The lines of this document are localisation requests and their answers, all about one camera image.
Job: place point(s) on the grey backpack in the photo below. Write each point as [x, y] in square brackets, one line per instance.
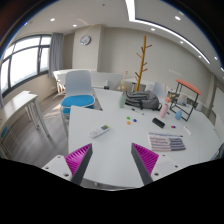
[143, 100]

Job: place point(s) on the window with dark frame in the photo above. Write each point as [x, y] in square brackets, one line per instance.
[24, 59]

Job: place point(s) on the black rack orange top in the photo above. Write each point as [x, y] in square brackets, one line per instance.
[181, 103]

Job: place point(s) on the white chair blue cushion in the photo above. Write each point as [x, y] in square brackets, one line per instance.
[78, 92]

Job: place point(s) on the striped folded towel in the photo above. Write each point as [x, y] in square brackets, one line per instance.
[166, 142]

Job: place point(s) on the wooden coat rack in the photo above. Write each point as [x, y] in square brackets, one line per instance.
[142, 69]

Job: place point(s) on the black rectangular case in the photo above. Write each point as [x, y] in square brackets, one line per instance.
[158, 122]

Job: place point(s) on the round wall clock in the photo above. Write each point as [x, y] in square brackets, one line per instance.
[85, 40]

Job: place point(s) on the white remote control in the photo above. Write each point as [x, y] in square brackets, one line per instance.
[99, 131]

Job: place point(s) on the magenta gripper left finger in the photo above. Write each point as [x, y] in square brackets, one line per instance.
[78, 161]

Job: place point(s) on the pink bottle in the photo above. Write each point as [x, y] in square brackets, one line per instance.
[165, 107]

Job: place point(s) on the black marker pen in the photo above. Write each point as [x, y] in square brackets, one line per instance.
[137, 111]

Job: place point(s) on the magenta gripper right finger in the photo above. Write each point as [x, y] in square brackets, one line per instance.
[145, 161]

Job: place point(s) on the light wooden side table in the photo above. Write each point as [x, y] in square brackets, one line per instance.
[12, 108]

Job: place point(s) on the green bottle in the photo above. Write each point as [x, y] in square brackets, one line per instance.
[122, 101]

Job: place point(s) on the blue egg-shaped object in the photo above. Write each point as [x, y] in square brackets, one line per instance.
[178, 115]

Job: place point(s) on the grey curtain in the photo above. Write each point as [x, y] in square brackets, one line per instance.
[55, 53]

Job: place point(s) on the white marker on table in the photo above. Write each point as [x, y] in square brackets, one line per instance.
[187, 130]

